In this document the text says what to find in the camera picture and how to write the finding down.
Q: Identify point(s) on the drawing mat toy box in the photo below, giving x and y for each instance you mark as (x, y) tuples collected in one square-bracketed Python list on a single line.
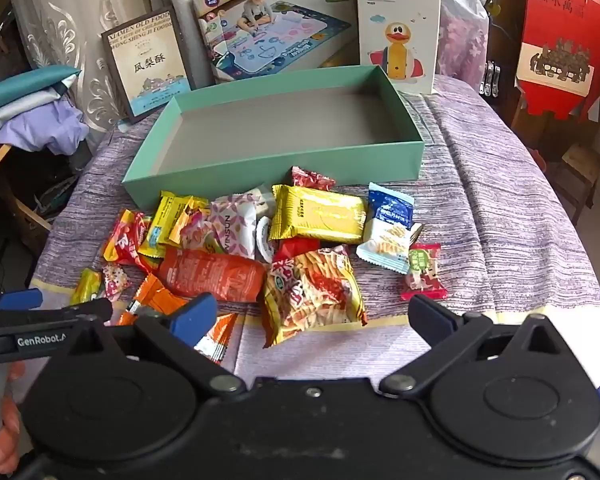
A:
[(280, 30)]

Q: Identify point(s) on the wooden stool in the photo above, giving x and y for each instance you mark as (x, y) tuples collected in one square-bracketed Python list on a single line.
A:
[(577, 160)]

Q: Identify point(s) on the purple striped tablecloth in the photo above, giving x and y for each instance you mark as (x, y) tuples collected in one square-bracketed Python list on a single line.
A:
[(480, 210)]

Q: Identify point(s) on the rainbow candy packet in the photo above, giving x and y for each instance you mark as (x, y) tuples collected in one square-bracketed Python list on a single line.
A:
[(125, 245)]

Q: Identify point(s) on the red gift box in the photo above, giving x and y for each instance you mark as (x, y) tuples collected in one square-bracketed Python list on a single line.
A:
[(555, 20)]

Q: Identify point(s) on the white duck toy box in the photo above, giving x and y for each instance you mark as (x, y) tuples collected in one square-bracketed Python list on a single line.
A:
[(397, 35)]

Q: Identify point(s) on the pink green candy packet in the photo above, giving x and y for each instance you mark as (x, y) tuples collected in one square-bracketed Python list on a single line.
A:
[(200, 235)]

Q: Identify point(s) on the lavender cloth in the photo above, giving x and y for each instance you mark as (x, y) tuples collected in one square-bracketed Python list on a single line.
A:
[(45, 130)]

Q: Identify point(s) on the white lace curtain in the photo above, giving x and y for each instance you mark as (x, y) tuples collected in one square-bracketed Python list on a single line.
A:
[(70, 20)]

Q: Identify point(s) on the purple floral cloth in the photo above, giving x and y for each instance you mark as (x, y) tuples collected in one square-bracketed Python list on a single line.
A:
[(460, 40)]

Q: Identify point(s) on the small red packet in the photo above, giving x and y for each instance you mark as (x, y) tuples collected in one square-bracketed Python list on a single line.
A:
[(295, 250)]

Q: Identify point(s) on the orange white striped packet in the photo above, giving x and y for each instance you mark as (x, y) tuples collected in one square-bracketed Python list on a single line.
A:
[(220, 332)]

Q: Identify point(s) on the white translucent packet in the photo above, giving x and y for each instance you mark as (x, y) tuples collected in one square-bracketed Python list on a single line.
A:
[(260, 200)]

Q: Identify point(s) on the metal clip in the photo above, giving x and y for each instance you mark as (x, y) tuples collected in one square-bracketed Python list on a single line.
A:
[(496, 80), (486, 80)]

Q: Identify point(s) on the wooden chair frame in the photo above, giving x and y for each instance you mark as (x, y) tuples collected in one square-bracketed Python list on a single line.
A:
[(10, 195)]

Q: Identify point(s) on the blue white biscuit packet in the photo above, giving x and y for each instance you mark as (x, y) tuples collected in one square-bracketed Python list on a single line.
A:
[(387, 220)]

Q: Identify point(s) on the small yellow biscuit packet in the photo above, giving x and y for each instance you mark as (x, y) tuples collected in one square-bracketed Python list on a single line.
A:
[(162, 220)]

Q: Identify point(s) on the person's left hand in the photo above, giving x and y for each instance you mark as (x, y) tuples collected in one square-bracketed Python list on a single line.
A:
[(7, 430)]

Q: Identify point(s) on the orange packet green label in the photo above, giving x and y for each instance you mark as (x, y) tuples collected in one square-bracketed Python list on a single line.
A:
[(155, 292)]

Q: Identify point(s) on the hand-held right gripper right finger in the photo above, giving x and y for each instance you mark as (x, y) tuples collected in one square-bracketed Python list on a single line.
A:
[(427, 317)]

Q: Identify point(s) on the yellow orange packet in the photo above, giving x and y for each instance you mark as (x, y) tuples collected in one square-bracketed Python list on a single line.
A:
[(192, 207)]

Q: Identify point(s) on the red green candy packet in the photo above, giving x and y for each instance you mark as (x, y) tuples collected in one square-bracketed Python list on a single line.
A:
[(422, 272)]

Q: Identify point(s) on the large yellow wafer packet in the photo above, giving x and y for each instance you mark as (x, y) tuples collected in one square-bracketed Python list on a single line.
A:
[(320, 215)]

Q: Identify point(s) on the yellow green packet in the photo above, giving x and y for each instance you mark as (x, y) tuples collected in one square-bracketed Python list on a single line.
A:
[(87, 285)]

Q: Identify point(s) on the green cardboard box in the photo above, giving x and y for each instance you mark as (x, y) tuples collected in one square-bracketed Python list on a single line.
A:
[(280, 125)]

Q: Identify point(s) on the pink white patterned packet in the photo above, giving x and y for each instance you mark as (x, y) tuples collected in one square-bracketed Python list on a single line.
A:
[(232, 230)]

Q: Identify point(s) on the white jelly cup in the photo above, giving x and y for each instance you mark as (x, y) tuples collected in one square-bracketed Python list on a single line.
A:
[(265, 240)]

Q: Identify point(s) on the teal cloth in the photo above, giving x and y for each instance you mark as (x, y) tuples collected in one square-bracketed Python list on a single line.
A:
[(25, 82)]

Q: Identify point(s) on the orange noodle snack bag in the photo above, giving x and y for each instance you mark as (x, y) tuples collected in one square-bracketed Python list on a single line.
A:
[(312, 300)]

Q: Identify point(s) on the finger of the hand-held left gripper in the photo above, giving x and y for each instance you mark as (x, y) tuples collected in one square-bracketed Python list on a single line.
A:
[(95, 310), (20, 300)]

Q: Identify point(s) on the brown framed pastry box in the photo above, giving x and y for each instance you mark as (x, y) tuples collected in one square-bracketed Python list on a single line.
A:
[(147, 67)]

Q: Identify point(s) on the orange red snack packet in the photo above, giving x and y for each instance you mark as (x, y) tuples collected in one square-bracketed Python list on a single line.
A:
[(205, 275)]

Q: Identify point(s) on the small pink candy packet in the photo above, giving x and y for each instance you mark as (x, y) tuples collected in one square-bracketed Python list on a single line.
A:
[(115, 277)]

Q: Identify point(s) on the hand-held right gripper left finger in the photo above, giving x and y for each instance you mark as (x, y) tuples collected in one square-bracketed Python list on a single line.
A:
[(195, 315)]

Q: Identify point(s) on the white folded cloth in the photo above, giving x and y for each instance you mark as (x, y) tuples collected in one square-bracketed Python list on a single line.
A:
[(5, 120)]

